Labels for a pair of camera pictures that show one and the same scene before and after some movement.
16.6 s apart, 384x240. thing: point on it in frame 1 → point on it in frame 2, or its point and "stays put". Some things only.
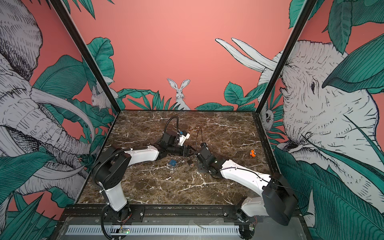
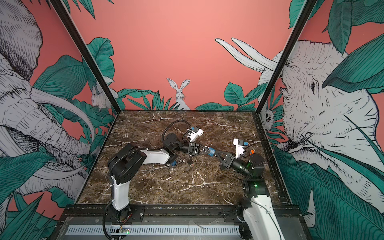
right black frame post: (299, 23) stays put
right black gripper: (200, 166) → (232, 162)
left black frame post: (67, 21) stays put
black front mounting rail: (98, 214) stays put
